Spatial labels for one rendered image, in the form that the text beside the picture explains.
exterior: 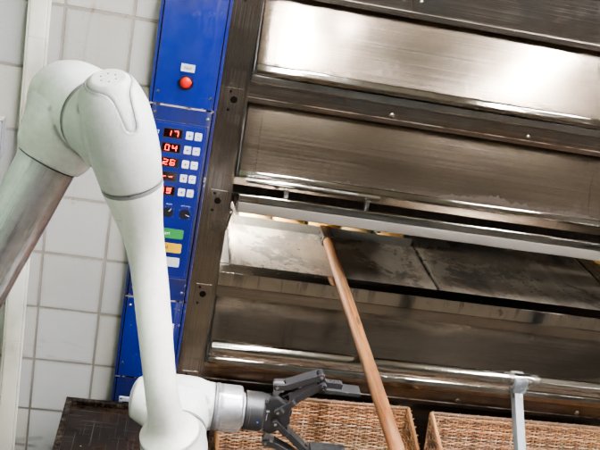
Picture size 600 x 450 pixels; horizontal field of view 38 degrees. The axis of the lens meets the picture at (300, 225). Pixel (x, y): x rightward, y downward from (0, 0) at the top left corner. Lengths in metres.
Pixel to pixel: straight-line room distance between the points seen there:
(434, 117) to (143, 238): 1.00
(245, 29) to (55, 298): 0.84
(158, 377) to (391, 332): 1.08
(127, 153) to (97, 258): 0.95
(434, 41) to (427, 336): 0.81
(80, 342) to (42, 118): 1.02
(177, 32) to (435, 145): 0.70
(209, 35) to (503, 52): 0.72
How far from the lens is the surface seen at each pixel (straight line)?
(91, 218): 2.22
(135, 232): 1.42
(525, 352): 2.56
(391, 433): 1.70
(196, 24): 2.05
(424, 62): 2.16
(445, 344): 2.47
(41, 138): 1.47
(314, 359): 1.97
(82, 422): 2.25
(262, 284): 2.28
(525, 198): 2.33
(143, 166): 1.36
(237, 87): 2.12
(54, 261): 2.28
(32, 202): 1.50
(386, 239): 2.67
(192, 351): 2.37
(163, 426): 1.49
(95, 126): 1.34
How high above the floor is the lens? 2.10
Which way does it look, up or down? 20 degrees down
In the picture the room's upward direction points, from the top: 11 degrees clockwise
